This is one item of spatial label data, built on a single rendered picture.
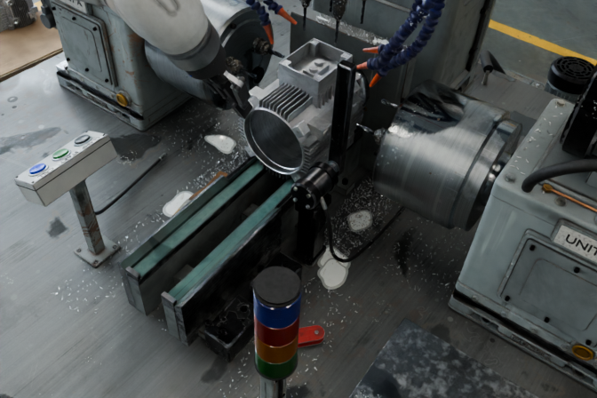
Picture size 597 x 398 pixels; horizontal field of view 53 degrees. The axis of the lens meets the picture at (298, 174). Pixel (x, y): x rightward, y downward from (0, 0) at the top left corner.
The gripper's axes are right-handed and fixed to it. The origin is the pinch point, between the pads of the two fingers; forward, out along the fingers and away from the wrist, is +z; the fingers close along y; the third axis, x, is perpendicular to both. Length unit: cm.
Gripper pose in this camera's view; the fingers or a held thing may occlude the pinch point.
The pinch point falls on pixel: (240, 104)
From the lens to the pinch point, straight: 118.8
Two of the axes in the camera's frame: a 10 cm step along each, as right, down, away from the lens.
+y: -8.1, -4.3, 4.0
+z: 2.6, 3.4, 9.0
